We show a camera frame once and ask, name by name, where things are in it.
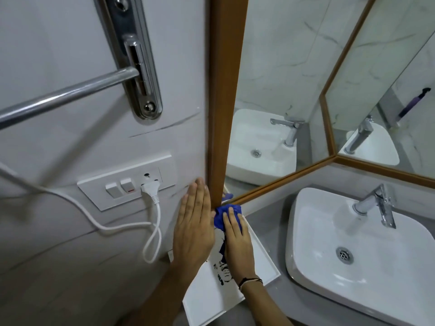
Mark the person's left forearm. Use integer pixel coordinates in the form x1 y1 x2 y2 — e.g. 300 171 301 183
126 264 208 326

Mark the white ceramic sink basin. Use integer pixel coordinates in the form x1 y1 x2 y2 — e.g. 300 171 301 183
285 187 435 326

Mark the wooden framed mirror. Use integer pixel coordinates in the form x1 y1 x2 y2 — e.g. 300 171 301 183
206 0 435 214

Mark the chrome towel bar bracket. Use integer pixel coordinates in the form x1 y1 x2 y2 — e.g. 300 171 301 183
93 0 163 120

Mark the person's left hand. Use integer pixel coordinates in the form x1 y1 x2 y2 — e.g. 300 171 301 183
172 177 217 274

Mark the blue microfibre cloth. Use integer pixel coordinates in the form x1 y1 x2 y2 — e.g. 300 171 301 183
213 203 243 232

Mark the person's right hand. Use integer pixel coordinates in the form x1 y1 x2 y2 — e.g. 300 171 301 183
222 206 257 286

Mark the chrome sink faucet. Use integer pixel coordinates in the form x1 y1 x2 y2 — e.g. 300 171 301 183
353 183 397 230

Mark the white power plug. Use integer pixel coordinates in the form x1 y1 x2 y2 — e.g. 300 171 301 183
140 179 161 205

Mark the chrome towel bar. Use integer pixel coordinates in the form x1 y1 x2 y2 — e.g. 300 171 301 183
0 67 140 130

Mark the white tray with black print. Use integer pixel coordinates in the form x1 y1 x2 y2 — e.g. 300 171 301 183
167 208 282 326

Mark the black cord bracelet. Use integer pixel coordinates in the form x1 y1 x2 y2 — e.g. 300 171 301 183
237 276 263 291

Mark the white power cable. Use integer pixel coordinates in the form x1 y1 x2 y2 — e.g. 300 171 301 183
0 161 163 264

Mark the white switch socket panel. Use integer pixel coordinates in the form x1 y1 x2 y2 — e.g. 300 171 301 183
77 153 177 211

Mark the chrome sink drain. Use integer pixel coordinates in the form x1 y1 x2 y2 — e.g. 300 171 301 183
335 247 354 265

